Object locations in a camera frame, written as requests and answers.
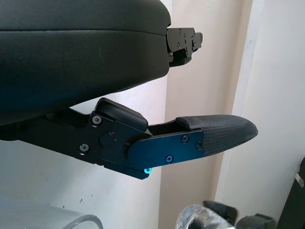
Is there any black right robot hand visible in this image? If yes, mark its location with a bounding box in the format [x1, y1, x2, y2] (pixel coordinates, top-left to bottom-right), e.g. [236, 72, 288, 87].
[202, 199, 277, 229]

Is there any clear glass cup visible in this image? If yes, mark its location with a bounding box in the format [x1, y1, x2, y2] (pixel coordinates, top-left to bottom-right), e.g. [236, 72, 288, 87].
[0, 202, 103, 229]

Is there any clear plastic water bottle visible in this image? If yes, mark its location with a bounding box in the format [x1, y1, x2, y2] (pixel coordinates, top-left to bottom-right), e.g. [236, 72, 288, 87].
[175, 203, 235, 229]

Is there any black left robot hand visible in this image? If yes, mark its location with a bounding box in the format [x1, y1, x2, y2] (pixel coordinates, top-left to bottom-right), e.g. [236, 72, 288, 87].
[0, 0, 259, 181]

